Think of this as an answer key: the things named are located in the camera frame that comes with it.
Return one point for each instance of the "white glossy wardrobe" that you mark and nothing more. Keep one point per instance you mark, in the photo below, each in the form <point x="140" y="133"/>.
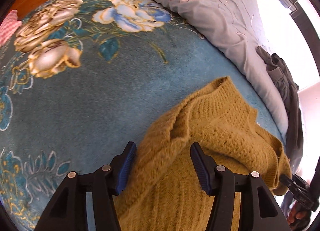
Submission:
<point x="283" y="37"/>

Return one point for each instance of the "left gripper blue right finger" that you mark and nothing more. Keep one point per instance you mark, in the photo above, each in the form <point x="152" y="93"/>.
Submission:
<point x="204" y="166"/>

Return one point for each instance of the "dark grey garment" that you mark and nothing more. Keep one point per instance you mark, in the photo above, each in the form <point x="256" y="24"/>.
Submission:
<point x="288" y="89"/>

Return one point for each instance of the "mustard yellow knit sweater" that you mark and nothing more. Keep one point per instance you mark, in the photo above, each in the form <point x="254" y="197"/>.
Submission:
<point x="177" y="168"/>

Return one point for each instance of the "teal floral bed blanket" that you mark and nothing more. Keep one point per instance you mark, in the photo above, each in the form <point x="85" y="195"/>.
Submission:
<point x="84" y="77"/>

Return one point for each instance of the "gloved right hand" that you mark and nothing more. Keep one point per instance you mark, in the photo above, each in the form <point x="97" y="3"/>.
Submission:
<point x="298" y="218"/>

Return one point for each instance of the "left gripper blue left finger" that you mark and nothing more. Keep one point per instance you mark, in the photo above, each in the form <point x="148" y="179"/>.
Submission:
<point x="124" y="166"/>

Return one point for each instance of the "pink knitted cloth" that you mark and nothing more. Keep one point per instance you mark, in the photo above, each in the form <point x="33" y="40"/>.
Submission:
<point x="9" y="26"/>

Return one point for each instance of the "light blue floral duvet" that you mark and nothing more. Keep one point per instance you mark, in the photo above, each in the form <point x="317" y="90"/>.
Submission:
<point x="235" y="28"/>

